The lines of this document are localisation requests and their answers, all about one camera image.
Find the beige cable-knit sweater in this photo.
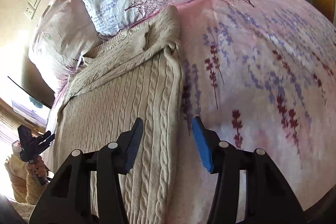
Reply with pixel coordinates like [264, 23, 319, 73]
[43, 6, 184, 223]

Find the pink floral bed sheet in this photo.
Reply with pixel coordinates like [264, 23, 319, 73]
[49, 0, 336, 224]

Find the white wall socket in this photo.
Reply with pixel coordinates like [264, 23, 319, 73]
[25, 5, 35, 20]

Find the person's left hand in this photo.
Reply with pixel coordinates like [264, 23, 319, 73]
[26, 155, 48, 186]

